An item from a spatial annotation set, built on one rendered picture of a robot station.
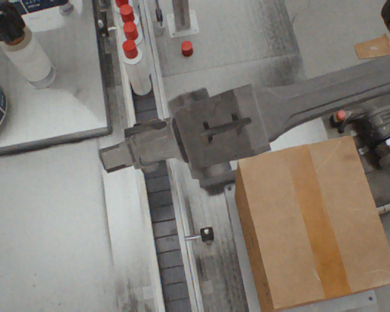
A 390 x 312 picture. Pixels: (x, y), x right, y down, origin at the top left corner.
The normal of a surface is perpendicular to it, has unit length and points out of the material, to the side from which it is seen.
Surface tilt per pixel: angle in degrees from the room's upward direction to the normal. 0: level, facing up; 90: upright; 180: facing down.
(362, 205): 0
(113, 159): 26
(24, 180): 0
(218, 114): 53
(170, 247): 0
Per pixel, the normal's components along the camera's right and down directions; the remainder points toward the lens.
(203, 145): -0.69, 0.26
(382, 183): -0.04, -0.35
